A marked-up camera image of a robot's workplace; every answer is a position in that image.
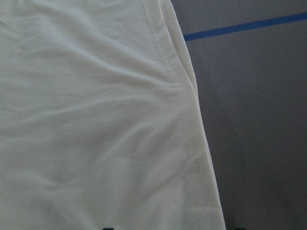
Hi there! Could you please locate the cream long-sleeve graphic shirt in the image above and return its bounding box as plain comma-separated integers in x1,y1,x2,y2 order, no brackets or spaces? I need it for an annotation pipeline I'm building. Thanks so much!
0,0,225,230

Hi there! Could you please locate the blue tape line crossing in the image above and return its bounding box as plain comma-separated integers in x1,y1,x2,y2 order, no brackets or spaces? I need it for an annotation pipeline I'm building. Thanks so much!
183,12,307,41

